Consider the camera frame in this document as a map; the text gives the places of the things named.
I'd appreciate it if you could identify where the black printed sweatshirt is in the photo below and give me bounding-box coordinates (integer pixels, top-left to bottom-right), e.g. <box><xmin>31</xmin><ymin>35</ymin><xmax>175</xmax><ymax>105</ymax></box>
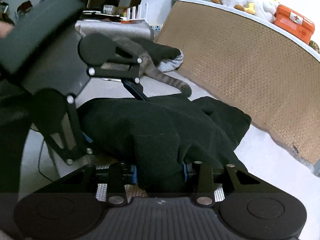
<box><xmin>77</xmin><ymin>94</ymin><xmax>252</xmax><ymax>197</ymax></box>

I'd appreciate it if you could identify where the white router with antennas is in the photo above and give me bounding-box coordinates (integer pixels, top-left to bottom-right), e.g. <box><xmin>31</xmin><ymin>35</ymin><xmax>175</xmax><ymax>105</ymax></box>
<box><xmin>126</xmin><ymin>3</ymin><xmax>149</xmax><ymax>21</ymax></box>

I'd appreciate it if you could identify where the cluttered side desk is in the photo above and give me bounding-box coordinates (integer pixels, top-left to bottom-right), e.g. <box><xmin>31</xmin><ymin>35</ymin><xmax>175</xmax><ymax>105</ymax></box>
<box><xmin>75</xmin><ymin>8</ymin><xmax>155</xmax><ymax>41</ymax></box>

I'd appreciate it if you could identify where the grey tabby cat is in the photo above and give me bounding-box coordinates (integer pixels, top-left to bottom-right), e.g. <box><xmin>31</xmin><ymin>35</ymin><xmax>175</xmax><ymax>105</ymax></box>
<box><xmin>112</xmin><ymin>36</ymin><xmax>192</xmax><ymax>98</ymax></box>

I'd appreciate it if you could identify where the grey patterned bed sheet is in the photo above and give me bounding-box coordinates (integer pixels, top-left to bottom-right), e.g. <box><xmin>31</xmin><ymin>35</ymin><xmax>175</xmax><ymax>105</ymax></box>
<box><xmin>313</xmin><ymin>161</ymin><xmax>320</xmax><ymax>177</ymax></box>

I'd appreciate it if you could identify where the black grey folded garment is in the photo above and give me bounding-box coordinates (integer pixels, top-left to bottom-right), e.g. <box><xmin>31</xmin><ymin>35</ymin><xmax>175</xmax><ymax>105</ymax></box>
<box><xmin>133</xmin><ymin>38</ymin><xmax>184</xmax><ymax>73</ymax></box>

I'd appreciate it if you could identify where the person's left hand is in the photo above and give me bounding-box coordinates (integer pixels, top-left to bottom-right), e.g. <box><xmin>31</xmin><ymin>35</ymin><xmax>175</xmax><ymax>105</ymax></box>
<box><xmin>0</xmin><ymin>21</ymin><xmax>14</xmax><ymax>38</ymax></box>

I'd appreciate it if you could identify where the orange first aid box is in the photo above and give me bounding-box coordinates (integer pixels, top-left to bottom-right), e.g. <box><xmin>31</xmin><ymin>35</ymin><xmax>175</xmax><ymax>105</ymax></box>
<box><xmin>274</xmin><ymin>5</ymin><xmax>315</xmax><ymax>44</ymax></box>

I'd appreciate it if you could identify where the woven tan upright mattress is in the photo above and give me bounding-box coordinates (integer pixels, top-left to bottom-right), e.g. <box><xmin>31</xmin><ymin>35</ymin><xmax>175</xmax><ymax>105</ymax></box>
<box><xmin>156</xmin><ymin>0</ymin><xmax>319</xmax><ymax>164</ymax></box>

